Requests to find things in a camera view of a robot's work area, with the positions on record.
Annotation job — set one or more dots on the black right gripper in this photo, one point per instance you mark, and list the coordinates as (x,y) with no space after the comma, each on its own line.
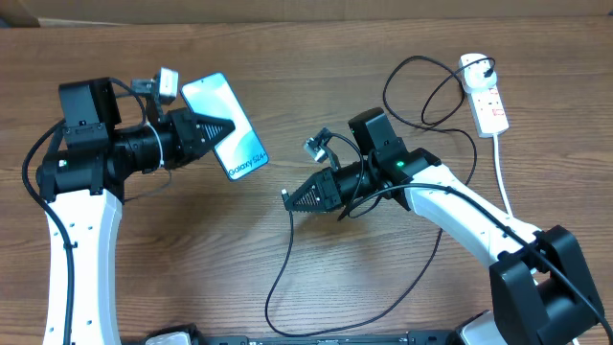
(329,187)

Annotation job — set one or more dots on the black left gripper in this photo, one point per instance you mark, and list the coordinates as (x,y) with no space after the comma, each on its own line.
(184,123)

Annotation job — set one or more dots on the Samsung Galaxy smartphone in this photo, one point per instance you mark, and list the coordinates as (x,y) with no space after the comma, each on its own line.
(237,146)

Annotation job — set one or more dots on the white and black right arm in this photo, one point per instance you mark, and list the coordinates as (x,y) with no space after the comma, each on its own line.
(541,288)

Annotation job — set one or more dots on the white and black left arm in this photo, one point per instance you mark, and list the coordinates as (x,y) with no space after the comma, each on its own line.
(76,173)

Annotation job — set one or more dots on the white power strip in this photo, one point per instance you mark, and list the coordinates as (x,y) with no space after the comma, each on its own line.
(488,112)

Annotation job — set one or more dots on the brown cardboard backdrop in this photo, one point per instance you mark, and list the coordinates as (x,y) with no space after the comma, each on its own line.
(31,12)

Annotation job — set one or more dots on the white wall charger plug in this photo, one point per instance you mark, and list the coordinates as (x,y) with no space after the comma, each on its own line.
(478,72)

